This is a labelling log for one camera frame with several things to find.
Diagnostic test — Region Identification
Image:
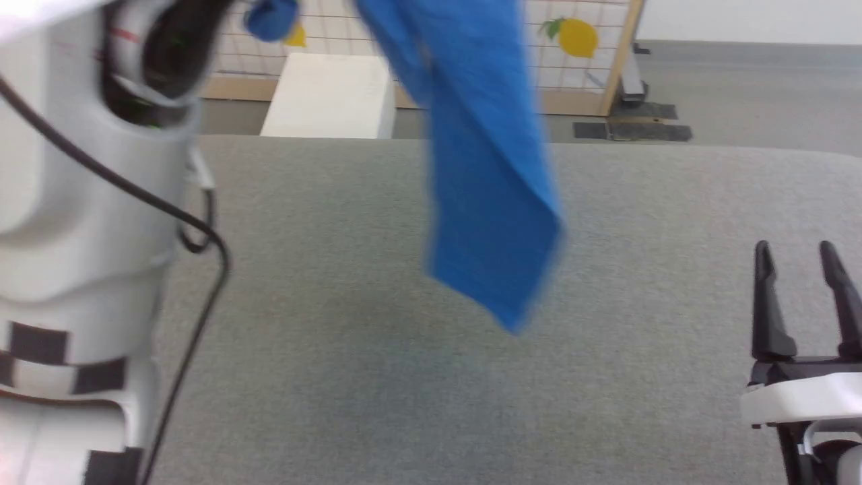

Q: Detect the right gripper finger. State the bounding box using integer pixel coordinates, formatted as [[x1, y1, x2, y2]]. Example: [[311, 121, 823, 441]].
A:
[[750, 240, 799, 361], [819, 240, 862, 359]]

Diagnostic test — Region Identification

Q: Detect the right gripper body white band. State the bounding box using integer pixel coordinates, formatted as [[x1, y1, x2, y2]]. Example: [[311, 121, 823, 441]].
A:
[[740, 356, 862, 427]]

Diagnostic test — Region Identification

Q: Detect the blue and white shirt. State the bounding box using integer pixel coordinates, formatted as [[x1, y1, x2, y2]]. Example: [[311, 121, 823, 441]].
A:
[[244, 0, 565, 335]]

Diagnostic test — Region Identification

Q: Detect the black floor mat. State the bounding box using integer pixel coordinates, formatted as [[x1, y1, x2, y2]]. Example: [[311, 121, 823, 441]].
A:
[[572, 101, 694, 143]]

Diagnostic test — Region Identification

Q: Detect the grey screen stand foot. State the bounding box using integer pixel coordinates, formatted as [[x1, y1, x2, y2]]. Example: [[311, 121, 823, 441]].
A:
[[618, 42, 653, 103]]

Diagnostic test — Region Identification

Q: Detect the lemon print divider screen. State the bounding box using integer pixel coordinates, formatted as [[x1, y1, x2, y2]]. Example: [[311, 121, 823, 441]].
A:
[[202, 0, 645, 117]]

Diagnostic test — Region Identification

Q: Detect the white box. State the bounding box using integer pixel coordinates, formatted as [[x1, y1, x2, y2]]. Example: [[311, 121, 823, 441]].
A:
[[260, 53, 397, 139]]

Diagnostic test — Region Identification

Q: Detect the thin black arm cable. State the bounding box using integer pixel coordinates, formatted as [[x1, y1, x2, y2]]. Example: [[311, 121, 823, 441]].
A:
[[0, 77, 231, 485]]

